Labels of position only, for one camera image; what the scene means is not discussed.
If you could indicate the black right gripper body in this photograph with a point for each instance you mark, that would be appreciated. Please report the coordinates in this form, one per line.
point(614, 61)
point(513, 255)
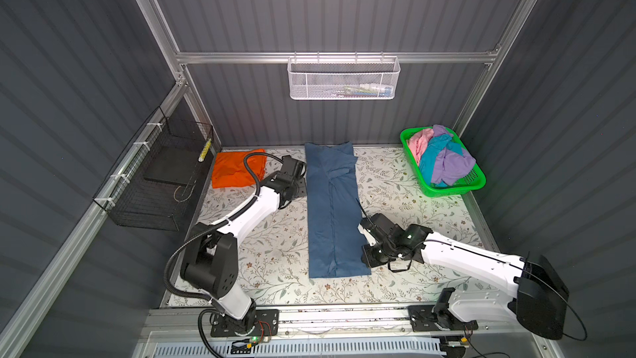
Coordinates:
point(376, 253)

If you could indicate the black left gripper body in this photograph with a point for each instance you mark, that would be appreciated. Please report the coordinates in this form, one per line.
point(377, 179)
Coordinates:
point(300, 189)

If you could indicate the blue t shirt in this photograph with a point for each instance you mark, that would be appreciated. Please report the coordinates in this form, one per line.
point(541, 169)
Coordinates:
point(335, 244)

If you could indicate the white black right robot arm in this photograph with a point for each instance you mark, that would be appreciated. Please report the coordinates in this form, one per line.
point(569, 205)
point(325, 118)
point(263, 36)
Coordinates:
point(524, 289)

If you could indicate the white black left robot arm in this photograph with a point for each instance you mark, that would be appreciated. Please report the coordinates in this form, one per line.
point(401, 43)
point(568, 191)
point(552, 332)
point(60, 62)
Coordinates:
point(206, 266)

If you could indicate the folded orange t shirt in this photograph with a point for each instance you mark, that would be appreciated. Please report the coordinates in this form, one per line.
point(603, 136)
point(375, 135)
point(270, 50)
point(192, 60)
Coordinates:
point(229, 170)

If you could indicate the yellow marker pen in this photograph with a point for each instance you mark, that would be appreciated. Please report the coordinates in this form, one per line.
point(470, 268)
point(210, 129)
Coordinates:
point(205, 150)

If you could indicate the purple t shirt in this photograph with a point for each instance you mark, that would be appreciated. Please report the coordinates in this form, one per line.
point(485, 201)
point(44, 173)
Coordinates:
point(451, 166)

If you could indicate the pink t shirt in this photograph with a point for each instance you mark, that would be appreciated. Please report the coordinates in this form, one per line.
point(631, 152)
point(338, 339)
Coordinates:
point(418, 143)

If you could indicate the teal t shirt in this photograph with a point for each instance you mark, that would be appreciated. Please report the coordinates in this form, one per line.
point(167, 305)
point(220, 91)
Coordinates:
point(429, 160)

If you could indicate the items in white basket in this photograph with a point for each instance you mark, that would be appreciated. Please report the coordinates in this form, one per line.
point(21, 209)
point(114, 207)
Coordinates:
point(364, 91)

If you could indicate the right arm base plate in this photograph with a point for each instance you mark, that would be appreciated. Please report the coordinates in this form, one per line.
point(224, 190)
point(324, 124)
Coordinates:
point(427, 318)

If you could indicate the white wire mesh basket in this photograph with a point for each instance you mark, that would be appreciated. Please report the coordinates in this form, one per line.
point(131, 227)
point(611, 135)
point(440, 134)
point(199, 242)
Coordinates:
point(310, 76)

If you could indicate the aluminium mounting rail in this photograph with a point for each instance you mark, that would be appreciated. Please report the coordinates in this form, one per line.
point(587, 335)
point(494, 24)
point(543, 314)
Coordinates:
point(360, 319)

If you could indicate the white slotted cable duct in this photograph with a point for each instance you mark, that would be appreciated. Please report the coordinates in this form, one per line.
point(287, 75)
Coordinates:
point(361, 347)

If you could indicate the black wire cage basket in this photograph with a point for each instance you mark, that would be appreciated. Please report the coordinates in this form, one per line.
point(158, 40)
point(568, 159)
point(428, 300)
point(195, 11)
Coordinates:
point(158, 182)

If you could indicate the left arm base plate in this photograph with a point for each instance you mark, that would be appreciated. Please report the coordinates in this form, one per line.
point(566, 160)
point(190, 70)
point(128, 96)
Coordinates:
point(258, 322)

